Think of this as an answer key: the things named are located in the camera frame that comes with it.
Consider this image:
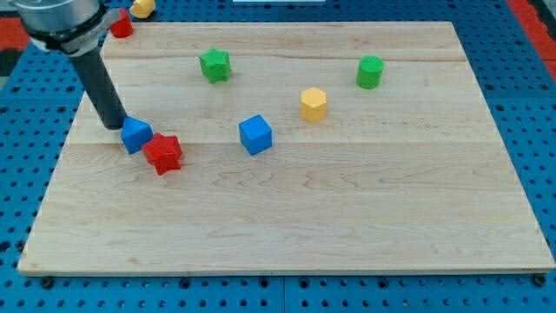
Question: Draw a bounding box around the blue cube block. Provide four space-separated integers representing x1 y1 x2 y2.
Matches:
238 115 273 156

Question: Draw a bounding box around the blue triangle block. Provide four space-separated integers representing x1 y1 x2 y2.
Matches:
121 116 154 154

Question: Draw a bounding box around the yellow block at edge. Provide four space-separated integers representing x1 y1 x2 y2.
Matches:
129 0 156 19

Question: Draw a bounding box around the red cylinder block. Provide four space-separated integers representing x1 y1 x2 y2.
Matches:
109 8 134 38

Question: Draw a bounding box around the green star block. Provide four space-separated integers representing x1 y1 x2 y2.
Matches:
199 48 231 83

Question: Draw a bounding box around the yellow hexagon block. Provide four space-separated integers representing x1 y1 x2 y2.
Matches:
301 87 327 123

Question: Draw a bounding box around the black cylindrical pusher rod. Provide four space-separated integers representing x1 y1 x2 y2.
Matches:
69 46 127 130

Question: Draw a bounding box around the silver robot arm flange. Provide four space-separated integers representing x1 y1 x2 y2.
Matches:
8 0 122 57

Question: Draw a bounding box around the green cylinder block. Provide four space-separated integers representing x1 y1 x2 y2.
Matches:
355 56 384 90

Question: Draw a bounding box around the red star block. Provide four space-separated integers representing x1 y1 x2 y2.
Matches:
142 132 182 175

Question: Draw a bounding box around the light wooden board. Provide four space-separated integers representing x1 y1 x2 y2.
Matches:
18 22 555 276

